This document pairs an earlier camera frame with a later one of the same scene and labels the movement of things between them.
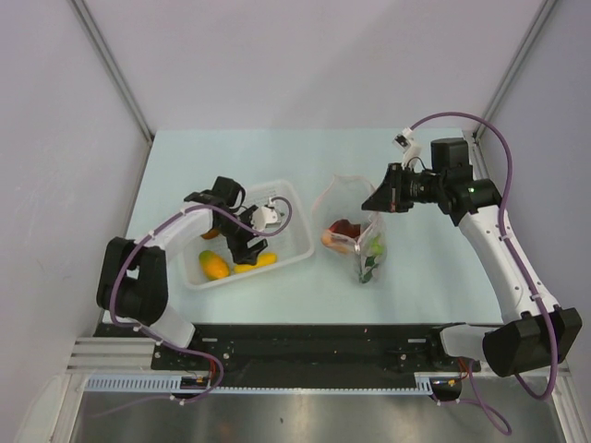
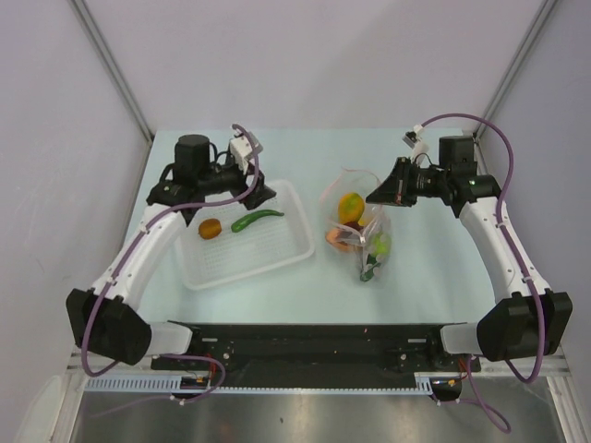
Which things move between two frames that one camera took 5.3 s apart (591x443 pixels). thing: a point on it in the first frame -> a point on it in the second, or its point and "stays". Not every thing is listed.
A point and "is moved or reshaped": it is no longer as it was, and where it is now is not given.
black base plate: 306,353 stays
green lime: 376,246 is moved or reshaped
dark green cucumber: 369,266 stays
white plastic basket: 209,261 stays
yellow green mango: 213,266 -> 350,209
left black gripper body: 237,237 -> 224,178
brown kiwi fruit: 211,234 stays
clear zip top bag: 345,227 stays
